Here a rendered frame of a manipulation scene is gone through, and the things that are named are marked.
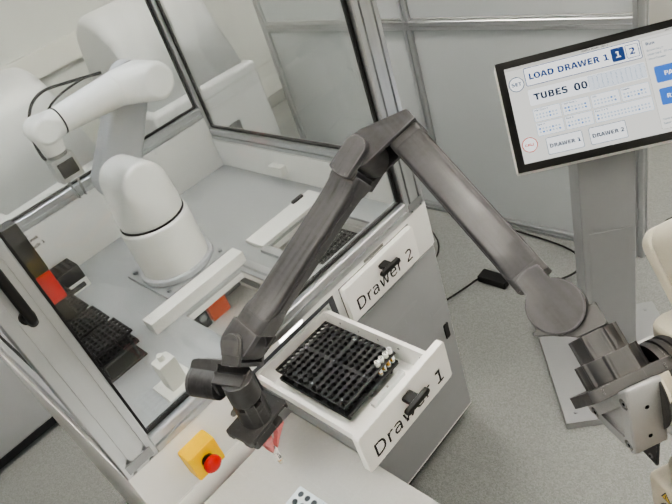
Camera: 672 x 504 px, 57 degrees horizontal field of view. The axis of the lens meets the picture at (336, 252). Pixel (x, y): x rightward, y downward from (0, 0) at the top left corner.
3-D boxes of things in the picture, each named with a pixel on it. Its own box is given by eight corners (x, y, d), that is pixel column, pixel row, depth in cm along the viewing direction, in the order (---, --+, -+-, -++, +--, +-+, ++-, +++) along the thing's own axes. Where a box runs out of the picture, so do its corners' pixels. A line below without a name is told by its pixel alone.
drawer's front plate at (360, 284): (420, 256, 174) (412, 225, 167) (355, 323, 160) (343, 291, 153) (415, 255, 175) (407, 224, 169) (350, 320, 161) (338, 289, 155)
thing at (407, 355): (440, 372, 137) (435, 353, 133) (368, 459, 124) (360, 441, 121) (316, 317, 163) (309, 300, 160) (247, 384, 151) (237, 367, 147)
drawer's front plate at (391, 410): (452, 374, 137) (443, 340, 131) (371, 474, 123) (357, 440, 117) (446, 372, 138) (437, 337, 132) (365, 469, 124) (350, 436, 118)
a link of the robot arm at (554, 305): (394, 86, 96) (413, 108, 105) (331, 146, 99) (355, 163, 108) (600, 310, 79) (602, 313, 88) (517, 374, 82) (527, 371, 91)
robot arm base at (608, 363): (595, 404, 76) (679, 364, 78) (562, 344, 79) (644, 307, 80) (573, 409, 85) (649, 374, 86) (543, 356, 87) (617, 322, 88)
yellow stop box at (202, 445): (228, 458, 134) (215, 438, 130) (203, 483, 130) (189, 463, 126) (214, 447, 137) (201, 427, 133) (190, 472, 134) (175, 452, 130)
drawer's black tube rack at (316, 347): (401, 370, 140) (394, 351, 136) (351, 427, 131) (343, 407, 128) (332, 338, 155) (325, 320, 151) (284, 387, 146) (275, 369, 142)
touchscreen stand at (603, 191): (709, 409, 201) (738, 133, 144) (567, 429, 210) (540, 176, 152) (652, 306, 241) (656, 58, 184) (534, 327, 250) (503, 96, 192)
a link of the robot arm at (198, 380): (239, 333, 102) (266, 334, 109) (183, 328, 107) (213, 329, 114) (232, 407, 100) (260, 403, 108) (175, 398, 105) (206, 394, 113)
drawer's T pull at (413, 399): (431, 391, 125) (429, 387, 124) (409, 417, 121) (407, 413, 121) (416, 384, 127) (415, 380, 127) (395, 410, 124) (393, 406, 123)
